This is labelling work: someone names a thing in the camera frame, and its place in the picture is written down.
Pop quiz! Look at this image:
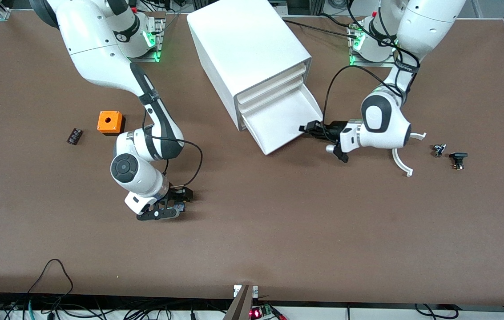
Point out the orange box with hole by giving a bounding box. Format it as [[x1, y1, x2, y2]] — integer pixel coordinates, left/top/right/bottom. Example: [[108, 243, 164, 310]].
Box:
[[97, 111, 126, 136]]

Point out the circuit board with red light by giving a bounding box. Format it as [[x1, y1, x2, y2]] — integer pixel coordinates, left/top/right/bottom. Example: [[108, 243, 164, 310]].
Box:
[[248, 304, 288, 320]]

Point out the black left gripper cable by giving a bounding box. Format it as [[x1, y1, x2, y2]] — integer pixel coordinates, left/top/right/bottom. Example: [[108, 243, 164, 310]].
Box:
[[322, 0, 421, 130]]

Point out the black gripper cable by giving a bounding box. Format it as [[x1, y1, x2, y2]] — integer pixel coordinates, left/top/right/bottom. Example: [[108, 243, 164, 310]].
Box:
[[143, 89, 203, 189], [322, 0, 421, 130]]

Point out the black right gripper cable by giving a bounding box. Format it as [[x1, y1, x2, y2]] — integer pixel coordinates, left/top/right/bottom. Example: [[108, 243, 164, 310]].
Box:
[[143, 89, 203, 189]]

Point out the white semicircular bracket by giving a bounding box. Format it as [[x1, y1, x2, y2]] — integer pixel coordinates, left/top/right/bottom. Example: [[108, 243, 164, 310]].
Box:
[[392, 132, 427, 178]]

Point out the black table cable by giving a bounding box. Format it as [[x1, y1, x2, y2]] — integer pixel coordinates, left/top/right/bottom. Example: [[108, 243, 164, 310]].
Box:
[[281, 19, 359, 40], [316, 12, 357, 28]]

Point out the black push button switch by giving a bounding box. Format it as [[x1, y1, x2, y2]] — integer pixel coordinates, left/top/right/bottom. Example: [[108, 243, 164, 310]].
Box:
[[449, 152, 469, 171]]

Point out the thin black looped cable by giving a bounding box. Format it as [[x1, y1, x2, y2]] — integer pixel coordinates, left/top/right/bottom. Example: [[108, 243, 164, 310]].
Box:
[[24, 259, 74, 312]]

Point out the black floor cable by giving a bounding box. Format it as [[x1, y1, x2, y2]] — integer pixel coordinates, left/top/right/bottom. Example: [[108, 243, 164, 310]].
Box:
[[414, 304, 459, 320]]

